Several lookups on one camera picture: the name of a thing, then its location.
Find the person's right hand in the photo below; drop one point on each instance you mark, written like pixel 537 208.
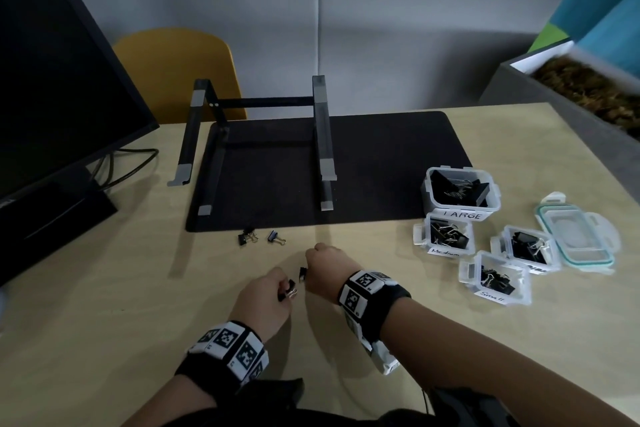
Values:
pixel 327 271

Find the person's left hand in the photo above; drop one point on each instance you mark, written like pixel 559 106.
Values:
pixel 260 304

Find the heap of large binder clips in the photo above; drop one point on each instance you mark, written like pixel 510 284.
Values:
pixel 445 186

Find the container labelled large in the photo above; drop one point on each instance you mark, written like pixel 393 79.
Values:
pixel 462 215

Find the heap of small binder clips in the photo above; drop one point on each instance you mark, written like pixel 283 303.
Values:
pixel 495 279

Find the clear lid with green seal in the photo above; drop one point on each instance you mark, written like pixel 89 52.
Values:
pixel 575 234

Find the person's right forearm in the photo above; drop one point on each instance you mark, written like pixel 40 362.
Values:
pixel 475 356

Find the person's black clothing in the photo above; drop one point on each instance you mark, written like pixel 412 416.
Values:
pixel 280 399

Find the grey planter with moss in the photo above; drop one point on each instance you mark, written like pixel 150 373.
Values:
pixel 575 126

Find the right wrist marker band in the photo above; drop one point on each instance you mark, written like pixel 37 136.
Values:
pixel 385 301

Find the wrist marker band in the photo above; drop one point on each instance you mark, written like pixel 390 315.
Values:
pixel 385 301
pixel 200 374

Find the left wrist marker band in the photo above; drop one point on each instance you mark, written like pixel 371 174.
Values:
pixel 200 374

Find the black desk mat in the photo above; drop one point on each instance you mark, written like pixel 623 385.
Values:
pixel 390 166

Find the black metal laptop stand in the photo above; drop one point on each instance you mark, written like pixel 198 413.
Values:
pixel 322 131

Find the yellow chair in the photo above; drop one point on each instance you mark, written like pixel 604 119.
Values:
pixel 175 66

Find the black computer monitor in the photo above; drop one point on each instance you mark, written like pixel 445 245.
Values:
pixel 50 91

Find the brown moss filling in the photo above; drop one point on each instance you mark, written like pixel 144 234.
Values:
pixel 590 86

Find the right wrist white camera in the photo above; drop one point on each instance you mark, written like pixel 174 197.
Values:
pixel 385 359

